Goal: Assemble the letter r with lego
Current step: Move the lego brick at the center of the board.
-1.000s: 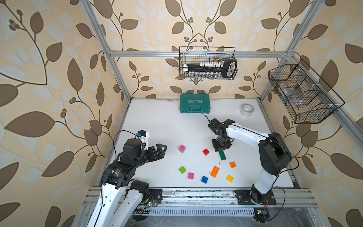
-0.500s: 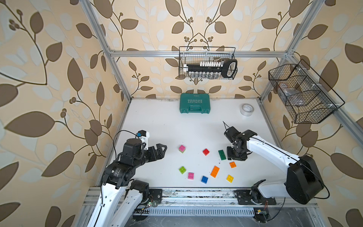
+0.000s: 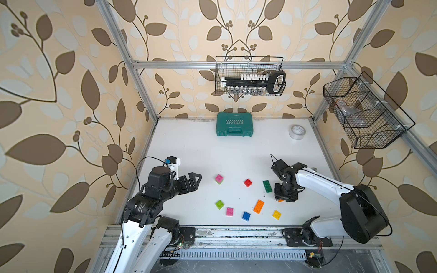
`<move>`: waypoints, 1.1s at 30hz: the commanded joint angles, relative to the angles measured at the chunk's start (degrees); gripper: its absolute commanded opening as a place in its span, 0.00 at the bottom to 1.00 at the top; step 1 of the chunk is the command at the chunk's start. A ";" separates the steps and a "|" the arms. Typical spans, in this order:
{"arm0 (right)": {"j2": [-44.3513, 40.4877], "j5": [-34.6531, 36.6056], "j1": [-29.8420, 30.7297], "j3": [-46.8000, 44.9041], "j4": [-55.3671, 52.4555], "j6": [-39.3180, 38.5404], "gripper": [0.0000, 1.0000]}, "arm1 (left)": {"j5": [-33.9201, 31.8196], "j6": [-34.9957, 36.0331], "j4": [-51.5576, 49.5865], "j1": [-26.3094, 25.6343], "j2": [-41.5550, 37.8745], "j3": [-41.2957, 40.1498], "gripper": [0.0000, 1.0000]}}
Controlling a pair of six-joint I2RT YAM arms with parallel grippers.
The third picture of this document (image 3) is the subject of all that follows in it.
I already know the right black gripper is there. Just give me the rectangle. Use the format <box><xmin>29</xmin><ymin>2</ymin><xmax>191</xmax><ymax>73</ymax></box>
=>
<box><xmin>273</xmin><ymin>181</ymin><xmax>296</xmax><ymax>202</ymax></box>

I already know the dark green long lego brick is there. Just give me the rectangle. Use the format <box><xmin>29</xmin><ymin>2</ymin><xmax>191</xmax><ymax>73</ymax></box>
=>
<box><xmin>263</xmin><ymin>180</ymin><xmax>273</xmax><ymax>193</ymax></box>

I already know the pink lego brick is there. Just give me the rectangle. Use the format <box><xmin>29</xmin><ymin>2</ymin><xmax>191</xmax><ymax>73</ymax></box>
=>
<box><xmin>215</xmin><ymin>175</ymin><xmax>224</xmax><ymax>182</ymax></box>
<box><xmin>226</xmin><ymin>208</ymin><xmax>234</xmax><ymax>217</ymax></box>

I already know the red lego brick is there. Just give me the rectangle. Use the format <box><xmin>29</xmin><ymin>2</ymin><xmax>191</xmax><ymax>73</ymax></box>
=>
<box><xmin>244</xmin><ymin>179</ymin><xmax>253</xmax><ymax>188</ymax></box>

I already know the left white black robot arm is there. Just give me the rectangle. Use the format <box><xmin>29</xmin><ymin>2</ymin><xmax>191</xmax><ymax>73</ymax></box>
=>
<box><xmin>105</xmin><ymin>166</ymin><xmax>202</xmax><ymax>273</ymax></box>

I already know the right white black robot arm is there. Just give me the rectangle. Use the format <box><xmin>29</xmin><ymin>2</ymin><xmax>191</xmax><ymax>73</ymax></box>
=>
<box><xmin>272</xmin><ymin>157</ymin><xmax>391</xmax><ymax>246</ymax></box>

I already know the yellow lego brick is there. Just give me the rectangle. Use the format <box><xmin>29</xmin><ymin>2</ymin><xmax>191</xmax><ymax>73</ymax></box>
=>
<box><xmin>272</xmin><ymin>210</ymin><xmax>282</xmax><ymax>220</ymax></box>

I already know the long orange lego brick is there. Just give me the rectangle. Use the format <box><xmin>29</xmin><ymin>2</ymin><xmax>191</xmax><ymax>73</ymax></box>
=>
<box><xmin>253</xmin><ymin>200</ymin><xmax>265</xmax><ymax>215</ymax></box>

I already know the blue lego brick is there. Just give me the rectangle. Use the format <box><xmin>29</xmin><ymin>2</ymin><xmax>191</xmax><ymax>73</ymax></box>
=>
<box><xmin>242</xmin><ymin>212</ymin><xmax>251</xmax><ymax>222</ymax></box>

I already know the clear tape roll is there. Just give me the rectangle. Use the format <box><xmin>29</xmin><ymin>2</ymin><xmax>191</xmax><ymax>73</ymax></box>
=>
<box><xmin>289</xmin><ymin>125</ymin><xmax>306</xmax><ymax>141</ymax></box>

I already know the green plastic tool case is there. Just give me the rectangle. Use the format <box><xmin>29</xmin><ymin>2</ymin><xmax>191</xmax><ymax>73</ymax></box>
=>
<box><xmin>216</xmin><ymin>112</ymin><xmax>254</xmax><ymax>137</ymax></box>

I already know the plastic bag in basket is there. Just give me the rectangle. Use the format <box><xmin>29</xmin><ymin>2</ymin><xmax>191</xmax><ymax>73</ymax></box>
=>
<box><xmin>336</xmin><ymin>100</ymin><xmax>367</xmax><ymax>128</ymax></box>

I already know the black white tool in basket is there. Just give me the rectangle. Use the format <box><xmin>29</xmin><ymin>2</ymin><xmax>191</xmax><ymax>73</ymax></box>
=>
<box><xmin>218</xmin><ymin>71</ymin><xmax>286</xmax><ymax>96</ymax></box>

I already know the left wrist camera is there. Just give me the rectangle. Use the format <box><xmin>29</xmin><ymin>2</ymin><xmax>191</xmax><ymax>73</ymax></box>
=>
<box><xmin>165</xmin><ymin>156</ymin><xmax>181</xmax><ymax>180</ymax></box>

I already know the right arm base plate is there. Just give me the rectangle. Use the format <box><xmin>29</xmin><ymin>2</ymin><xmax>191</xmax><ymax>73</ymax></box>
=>
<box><xmin>282</xmin><ymin>227</ymin><xmax>333</xmax><ymax>247</ymax></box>

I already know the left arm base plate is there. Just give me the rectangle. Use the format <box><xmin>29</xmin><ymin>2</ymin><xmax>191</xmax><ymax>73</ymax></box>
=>
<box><xmin>169</xmin><ymin>226</ymin><xmax>196</xmax><ymax>248</ymax></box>

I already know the black wire basket right wall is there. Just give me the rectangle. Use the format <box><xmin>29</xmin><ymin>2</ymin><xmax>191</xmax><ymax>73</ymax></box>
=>
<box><xmin>323</xmin><ymin>71</ymin><xmax>415</xmax><ymax>149</ymax></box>

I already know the black wire basket wall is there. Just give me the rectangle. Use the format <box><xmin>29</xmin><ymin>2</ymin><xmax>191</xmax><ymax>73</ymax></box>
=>
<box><xmin>323</xmin><ymin>71</ymin><xmax>415</xmax><ymax>149</ymax></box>
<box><xmin>215</xmin><ymin>55</ymin><xmax>286</xmax><ymax>97</ymax></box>

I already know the black wire basket back wall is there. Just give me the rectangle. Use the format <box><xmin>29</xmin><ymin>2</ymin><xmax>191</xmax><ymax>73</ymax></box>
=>
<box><xmin>215</xmin><ymin>55</ymin><xmax>286</xmax><ymax>97</ymax></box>

